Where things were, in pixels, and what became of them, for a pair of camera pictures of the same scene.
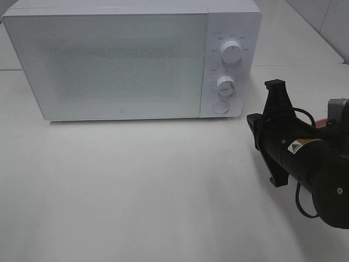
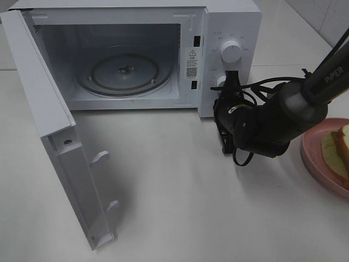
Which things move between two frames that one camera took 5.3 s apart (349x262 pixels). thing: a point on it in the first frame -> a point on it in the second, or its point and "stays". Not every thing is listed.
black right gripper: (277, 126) -> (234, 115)
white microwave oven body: (106, 60) stays
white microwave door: (112, 66) -> (75, 172)
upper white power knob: (230, 52) stays
